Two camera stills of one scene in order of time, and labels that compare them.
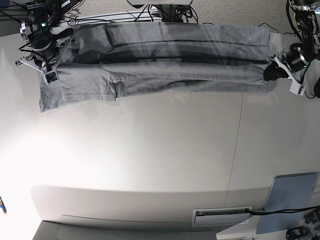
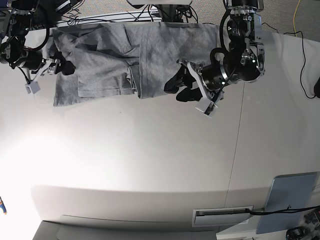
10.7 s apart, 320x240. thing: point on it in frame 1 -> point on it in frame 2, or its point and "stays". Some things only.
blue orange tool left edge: [2, 205] stays
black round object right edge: [317, 88] stays
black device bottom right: [298, 233] stays
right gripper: [293, 60] -> [210, 79]
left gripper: [44, 57] -> [33, 60]
